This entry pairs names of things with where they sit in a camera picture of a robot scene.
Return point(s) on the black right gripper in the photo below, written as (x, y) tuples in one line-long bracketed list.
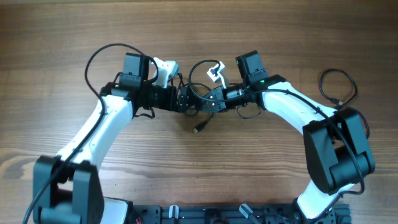
[(217, 98)]

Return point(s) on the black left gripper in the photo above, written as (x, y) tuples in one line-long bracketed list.
[(170, 105)]

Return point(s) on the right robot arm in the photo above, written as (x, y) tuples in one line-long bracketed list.
[(337, 151)]

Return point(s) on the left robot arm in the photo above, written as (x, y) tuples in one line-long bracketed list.
[(66, 187)]

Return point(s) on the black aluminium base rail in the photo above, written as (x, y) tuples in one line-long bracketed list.
[(270, 213)]

